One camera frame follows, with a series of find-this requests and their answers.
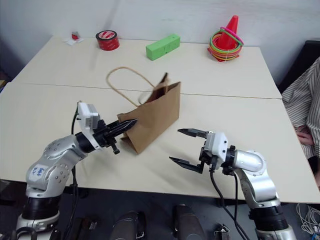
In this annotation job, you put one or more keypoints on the person's bare hand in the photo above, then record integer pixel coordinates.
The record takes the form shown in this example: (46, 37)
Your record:
(306, 136)

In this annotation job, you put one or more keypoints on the dark metal bracket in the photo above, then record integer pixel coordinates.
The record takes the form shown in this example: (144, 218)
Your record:
(222, 233)
(86, 228)

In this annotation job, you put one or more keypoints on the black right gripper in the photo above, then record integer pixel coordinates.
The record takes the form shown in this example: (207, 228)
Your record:
(206, 156)

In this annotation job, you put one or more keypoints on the red tape roll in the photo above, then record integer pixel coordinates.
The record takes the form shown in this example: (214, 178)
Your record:
(107, 41)

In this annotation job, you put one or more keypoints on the green rectangular box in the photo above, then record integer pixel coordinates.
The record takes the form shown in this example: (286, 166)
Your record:
(162, 47)

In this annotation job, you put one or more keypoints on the small red white card stand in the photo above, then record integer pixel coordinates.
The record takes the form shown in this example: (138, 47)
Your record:
(74, 38)

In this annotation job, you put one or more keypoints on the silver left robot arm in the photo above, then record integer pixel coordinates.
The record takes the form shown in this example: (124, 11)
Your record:
(58, 150)

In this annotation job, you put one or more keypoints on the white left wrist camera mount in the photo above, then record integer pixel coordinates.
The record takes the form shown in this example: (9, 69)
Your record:
(85, 112)

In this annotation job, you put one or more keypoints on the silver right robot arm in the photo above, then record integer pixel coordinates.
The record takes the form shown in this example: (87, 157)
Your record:
(252, 162)

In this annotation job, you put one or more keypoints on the brown paper bag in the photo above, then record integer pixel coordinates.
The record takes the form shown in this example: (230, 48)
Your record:
(160, 115)

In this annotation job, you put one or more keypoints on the dark rounded shape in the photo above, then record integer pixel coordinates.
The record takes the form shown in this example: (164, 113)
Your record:
(128, 226)
(187, 222)

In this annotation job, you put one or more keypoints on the orange traffic cone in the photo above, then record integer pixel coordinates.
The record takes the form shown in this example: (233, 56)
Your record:
(231, 32)

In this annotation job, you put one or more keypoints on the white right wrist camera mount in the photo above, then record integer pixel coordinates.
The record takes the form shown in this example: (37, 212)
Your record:
(220, 147)

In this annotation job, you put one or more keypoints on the person in striped shirt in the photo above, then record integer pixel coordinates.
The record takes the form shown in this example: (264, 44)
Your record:
(303, 95)

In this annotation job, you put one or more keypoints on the black chair back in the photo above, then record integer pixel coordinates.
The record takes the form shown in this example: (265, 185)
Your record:
(308, 53)

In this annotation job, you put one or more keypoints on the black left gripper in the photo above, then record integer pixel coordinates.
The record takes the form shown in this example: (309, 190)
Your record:
(105, 138)

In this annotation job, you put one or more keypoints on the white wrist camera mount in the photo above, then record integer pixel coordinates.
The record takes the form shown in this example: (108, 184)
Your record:
(220, 147)
(85, 112)

